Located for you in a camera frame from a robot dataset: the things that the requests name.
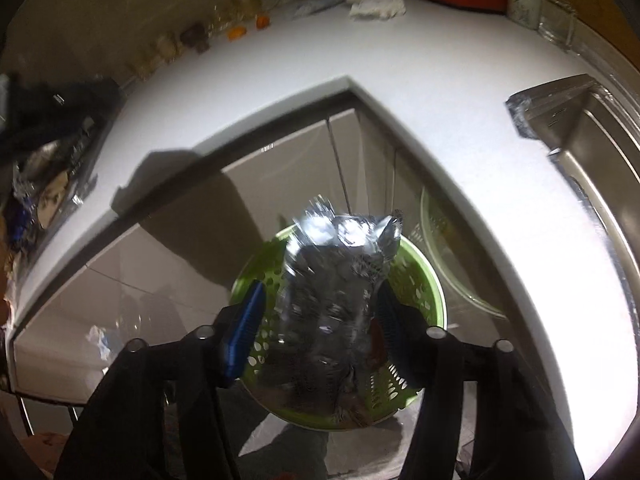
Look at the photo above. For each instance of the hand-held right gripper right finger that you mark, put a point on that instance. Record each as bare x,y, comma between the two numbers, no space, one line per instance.
395,340

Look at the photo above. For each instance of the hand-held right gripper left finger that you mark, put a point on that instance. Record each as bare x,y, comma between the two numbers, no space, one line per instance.
245,335

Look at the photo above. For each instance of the green perforated plastic basket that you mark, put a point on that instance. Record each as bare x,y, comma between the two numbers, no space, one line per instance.
260,360

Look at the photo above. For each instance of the silver foil bag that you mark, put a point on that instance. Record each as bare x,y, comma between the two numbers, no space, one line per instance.
330,300

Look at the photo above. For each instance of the metal bowl with plastic wrap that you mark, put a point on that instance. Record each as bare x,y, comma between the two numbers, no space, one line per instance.
42,185

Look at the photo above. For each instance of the wide beige cabinet door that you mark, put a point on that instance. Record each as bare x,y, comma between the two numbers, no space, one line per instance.
175,260

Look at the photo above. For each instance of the dark ceramic pot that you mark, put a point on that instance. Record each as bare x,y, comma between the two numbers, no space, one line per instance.
196,37

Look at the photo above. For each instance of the narrow beige cabinet door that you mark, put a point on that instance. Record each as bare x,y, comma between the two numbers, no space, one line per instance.
372,170

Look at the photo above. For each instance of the clear glass teapot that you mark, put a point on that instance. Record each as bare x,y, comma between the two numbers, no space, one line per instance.
221,22

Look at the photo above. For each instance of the large orange peel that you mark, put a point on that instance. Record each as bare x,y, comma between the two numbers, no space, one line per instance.
235,33

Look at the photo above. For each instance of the amber ribbed glass cup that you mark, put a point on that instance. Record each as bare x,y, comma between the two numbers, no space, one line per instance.
246,4

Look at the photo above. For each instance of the small orange peel piece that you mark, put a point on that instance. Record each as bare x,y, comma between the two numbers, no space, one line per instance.
262,22

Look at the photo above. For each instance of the steel sink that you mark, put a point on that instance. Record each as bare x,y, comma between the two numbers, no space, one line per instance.
590,160

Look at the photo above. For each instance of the blue face mask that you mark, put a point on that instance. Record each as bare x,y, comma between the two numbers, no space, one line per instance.
315,5

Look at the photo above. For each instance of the crumpled white tissue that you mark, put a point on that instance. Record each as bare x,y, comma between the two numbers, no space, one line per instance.
379,7

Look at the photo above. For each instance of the clear glass jar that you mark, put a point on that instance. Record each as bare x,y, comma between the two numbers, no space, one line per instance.
559,25

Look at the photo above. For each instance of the white printed mug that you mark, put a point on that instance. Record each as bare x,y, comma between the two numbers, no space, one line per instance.
525,2

